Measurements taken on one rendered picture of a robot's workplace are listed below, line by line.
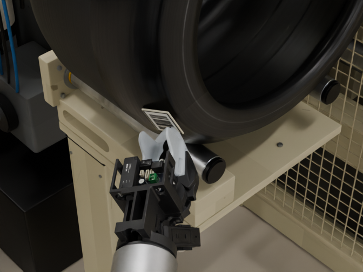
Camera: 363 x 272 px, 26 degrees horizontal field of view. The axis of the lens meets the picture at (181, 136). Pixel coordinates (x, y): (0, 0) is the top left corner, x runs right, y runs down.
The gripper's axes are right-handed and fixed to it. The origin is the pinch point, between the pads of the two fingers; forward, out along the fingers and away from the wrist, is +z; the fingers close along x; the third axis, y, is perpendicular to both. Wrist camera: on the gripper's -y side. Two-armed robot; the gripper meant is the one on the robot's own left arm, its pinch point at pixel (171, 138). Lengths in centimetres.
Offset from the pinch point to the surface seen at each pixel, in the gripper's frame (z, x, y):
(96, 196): 31, 39, -47
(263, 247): 56, 21, -111
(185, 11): 4.3, -7.8, 16.9
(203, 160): 6.3, 0.3, -12.4
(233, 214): 68, 30, -109
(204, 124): 4.8, -3.1, -3.3
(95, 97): 21.3, 20.0, -9.4
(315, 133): 25.7, -12.2, -32.1
